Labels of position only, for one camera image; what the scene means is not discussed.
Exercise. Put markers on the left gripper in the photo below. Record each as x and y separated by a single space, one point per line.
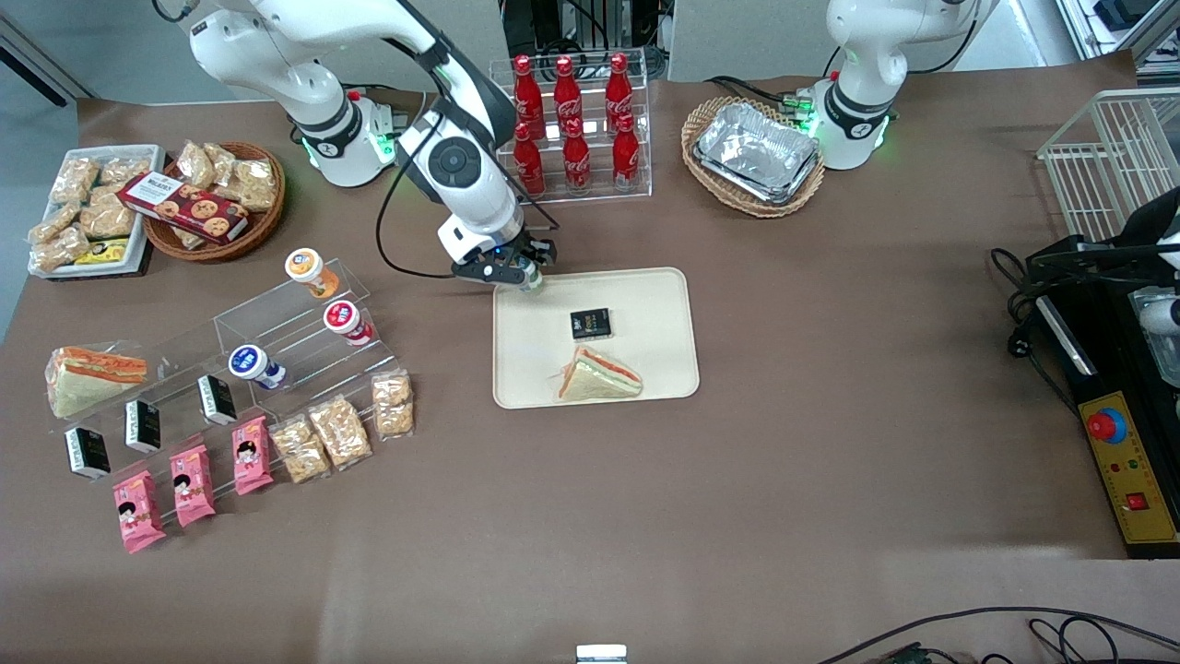
1148 225

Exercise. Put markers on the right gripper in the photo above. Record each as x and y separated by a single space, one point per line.
537 251

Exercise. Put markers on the green lid gum bottle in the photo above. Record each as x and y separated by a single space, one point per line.
529 280

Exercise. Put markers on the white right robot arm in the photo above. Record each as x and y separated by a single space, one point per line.
277 55

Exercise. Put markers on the beige plastic tray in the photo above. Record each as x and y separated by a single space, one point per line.
645 314

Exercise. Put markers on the red lid gum bottle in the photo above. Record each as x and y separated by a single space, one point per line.
346 321

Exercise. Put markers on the orange lid gum bottle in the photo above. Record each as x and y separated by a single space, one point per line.
309 269

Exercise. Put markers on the blue lid gum bottle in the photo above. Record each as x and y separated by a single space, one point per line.
253 364

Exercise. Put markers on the white rectangular snack tray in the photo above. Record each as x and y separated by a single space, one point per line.
152 161

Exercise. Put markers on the black square box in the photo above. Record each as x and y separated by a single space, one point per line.
590 323

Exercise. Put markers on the clear acrylic bottle rack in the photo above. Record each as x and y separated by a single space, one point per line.
590 195

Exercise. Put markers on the red cola bottle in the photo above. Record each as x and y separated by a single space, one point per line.
529 166
577 161
526 88
567 88
619 85
626 157

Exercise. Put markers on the wrapped triangle sandwich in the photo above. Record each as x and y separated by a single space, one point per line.
597 378
92 378

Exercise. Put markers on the black sealing machine yellow panel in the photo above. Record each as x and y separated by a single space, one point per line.
1106 387

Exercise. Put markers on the clear granola snack pack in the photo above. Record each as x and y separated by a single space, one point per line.
123 171
223 159
107 219
394 404
195 164
300 450
258 186
74 178
340 432
189 239
53 224
58 253

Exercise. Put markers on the clear acrylic stepped stand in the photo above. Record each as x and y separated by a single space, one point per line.
175 369
295 323

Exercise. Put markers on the stacked foil containers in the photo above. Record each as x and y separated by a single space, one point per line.
756 152

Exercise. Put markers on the round wicker basket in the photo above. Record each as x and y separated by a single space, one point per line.
249 235

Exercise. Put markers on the pink snack packet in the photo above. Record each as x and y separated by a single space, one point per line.
251 456
138 513
194 485

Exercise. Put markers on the black carton white side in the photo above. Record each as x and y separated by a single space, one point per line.
143 425
218 399
88 452

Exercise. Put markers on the dark red cookie box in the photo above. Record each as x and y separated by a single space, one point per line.
184 207

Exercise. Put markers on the small white device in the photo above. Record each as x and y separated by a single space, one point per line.
601 655

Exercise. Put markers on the yellow snack packet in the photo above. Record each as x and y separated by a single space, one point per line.
101 251

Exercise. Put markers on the metal shelf frame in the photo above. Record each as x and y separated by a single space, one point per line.
1115 23

